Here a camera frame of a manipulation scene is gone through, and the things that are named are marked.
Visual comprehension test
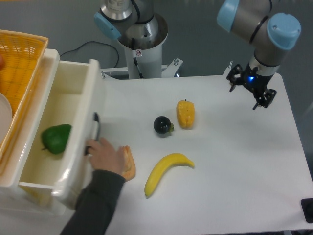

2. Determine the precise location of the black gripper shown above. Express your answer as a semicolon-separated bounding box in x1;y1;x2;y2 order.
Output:
226;64;277;110

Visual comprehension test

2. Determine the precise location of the white top drawer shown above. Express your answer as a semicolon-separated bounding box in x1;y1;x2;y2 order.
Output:
18;59;104;215

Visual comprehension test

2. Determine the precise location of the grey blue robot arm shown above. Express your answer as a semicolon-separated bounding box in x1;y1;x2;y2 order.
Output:
94;0;301;108

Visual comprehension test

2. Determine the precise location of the dark grey sleeved forearm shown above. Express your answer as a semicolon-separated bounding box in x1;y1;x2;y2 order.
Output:
61;170;125;235

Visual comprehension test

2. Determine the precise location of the white drawer cabinet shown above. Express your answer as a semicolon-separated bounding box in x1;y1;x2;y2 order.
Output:
0;49;72;215

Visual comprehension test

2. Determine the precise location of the person's hand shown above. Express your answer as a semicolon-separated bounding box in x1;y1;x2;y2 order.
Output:
87;138;125;175

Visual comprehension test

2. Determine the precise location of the yellow bell pepper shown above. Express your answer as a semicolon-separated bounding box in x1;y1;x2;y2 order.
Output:
176;100;195;129

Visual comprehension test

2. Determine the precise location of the yellow banana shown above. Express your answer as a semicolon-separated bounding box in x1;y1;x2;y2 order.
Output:
144;153;195;198

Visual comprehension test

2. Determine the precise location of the black corner object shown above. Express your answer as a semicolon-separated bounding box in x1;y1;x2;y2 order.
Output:
301;198;313;223

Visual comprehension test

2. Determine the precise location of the toasted bread slice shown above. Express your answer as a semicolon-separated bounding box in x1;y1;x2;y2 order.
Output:
122;145;136;182

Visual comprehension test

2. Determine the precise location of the green bell pepper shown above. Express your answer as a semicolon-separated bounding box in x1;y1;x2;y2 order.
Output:
41;124;72;155

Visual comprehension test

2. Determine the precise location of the orange wicker basket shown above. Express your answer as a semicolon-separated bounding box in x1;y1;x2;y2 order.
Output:
0;29;48;159

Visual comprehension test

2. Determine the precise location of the white plate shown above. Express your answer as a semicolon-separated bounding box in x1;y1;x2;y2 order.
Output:
0;94;12;143

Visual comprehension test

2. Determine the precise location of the black power cable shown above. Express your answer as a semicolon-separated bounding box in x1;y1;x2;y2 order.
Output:
61;41;120;68

